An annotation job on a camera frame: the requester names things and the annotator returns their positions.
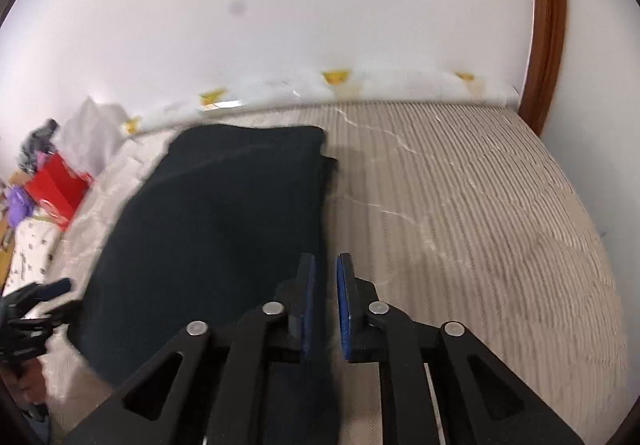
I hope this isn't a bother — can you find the black sweatshirt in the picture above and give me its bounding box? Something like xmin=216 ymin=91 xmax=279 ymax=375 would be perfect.
xmin=67 ymin=123 xmax=339 ymax=445

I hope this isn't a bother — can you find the dark plaid clothes pile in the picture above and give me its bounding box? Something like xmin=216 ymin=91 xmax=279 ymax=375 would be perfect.
xmin=17 ymin=119 xmax=58 ymax=176

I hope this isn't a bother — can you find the person left hand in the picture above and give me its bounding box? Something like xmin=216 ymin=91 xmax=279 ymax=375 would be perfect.
xmin=1 ymin=358 xmax=48 ymax=408

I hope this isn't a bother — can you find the white dotted fabric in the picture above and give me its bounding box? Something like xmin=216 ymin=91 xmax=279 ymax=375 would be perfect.
xmin=3 ymin=218 xmax=62 ymax=295

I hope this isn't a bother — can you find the purple plastic bag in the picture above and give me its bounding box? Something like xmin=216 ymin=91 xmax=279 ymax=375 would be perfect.
xmin=8 ymin=186 xmax=36 ymax=228

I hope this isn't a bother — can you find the red shopping bag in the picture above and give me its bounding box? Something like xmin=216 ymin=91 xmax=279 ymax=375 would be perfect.
xmin=25 ymin=153 xmax=93 ymax=231

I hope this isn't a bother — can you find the orange wooden side table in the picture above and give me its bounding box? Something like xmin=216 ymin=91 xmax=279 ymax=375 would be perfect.
xmin=0 ymin=170 xmax=30 ymax=289

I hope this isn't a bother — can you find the striped quilted mattress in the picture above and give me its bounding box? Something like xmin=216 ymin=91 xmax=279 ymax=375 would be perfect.
xmin=43 ymin=102 xmax=630 ymax=444

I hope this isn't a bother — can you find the white paper shopping bag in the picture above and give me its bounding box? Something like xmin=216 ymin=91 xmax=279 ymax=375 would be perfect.
xmin=52 ymin=98 xmax=128 ymax=179

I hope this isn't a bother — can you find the white lemon print sheet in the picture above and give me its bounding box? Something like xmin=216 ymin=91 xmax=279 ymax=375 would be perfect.
xmin=120 ymin=69 xmax=521 ymax=138

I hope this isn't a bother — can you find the brown wooden door frame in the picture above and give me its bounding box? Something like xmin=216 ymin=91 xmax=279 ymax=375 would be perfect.
xmin=518 ymin=0 xmax=567 ymax=136

